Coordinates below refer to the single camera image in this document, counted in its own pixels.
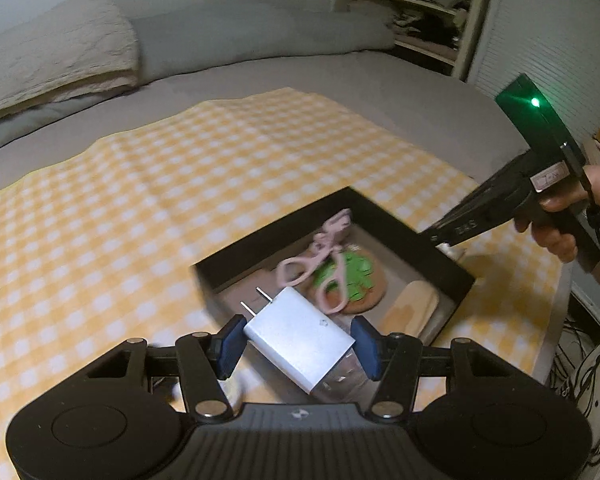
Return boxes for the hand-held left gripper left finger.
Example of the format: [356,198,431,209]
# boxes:
[72,314,246,420]

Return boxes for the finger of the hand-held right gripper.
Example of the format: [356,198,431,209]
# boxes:
[420,204,482,250]

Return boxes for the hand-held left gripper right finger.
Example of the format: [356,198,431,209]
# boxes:
[350,316,526,420]

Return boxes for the oval wooden comb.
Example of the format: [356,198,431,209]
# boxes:
[382,281,440,338]

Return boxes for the black rectangular box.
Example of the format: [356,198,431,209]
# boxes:
[194,186,476,348]

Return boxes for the white wall charger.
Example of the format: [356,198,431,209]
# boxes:
[240,286,373,403]

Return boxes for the pink scissors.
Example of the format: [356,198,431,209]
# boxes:
[276,208,353,315]

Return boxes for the round brown coaster green cactus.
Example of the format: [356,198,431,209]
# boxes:
[300,247,388,315]

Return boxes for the white open linen shelf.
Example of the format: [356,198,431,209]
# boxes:
[332,0,498,81]

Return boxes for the yellow white checkered blanket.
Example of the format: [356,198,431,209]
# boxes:
[0,87,573,480]

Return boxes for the grey pillow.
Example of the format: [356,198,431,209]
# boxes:
[65,0,396,83]

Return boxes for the cream quilted pillow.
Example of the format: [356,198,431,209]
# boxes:
[0,0,141,128]

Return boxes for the black cables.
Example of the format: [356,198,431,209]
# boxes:
[550,285,600,461]

